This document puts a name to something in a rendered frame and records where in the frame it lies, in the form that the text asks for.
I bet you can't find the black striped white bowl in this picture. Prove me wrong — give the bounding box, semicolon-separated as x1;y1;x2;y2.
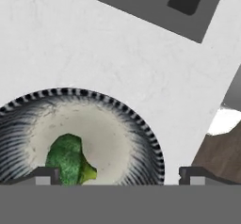
0;87;166;186

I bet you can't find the green broccoli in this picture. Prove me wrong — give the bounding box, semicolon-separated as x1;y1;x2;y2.
44;133;98;186

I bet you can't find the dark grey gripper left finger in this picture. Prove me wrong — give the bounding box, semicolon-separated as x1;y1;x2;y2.
0;167;62;186

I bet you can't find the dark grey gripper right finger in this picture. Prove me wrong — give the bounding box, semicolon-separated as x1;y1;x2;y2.
178;166;241;186

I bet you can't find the grey sink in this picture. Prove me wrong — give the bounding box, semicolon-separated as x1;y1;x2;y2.
57;0;229;44

